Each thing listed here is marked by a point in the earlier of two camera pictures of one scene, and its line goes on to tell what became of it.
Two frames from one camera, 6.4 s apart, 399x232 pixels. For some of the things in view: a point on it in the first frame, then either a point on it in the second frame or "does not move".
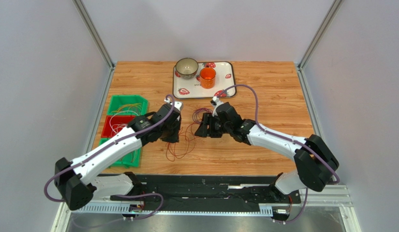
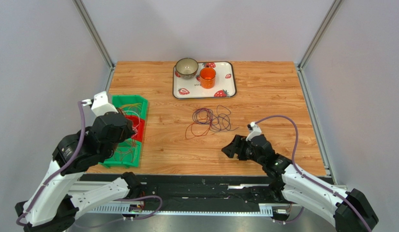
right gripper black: [211, 124] to [239, 148]
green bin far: [135, 105] does not move
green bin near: [131, 159] does not move
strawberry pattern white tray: [191, 88] does not move
